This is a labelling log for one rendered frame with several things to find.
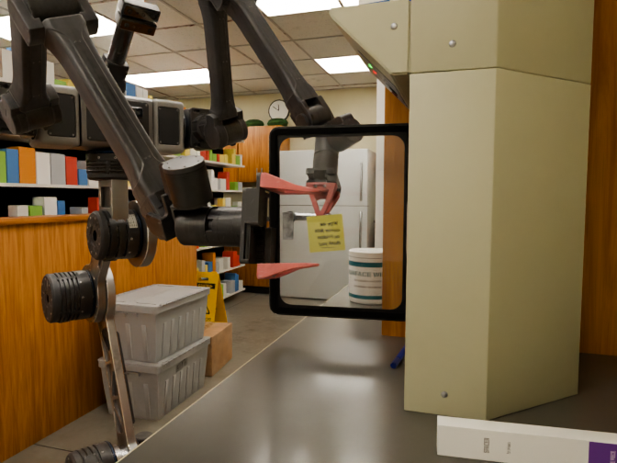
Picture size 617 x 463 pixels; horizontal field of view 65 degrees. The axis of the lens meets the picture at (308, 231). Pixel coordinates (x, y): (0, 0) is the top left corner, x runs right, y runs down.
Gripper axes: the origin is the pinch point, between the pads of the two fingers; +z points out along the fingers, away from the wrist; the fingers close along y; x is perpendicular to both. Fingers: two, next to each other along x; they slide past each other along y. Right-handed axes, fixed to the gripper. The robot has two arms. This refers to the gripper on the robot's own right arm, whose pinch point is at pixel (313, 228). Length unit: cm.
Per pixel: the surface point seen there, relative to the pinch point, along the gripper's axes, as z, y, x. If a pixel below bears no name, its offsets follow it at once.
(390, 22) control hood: 9.1, 28.4, 2.4
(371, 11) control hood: 6.5, 30.2, 2.2
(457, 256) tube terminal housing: 18.4, -3.1, 7.0
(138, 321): -150, -40, 166
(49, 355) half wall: -185, -57, 141
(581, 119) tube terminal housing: 35.3, 17.8, 16.9
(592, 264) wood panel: 43, -3, 45
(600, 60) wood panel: 43, 35, 39
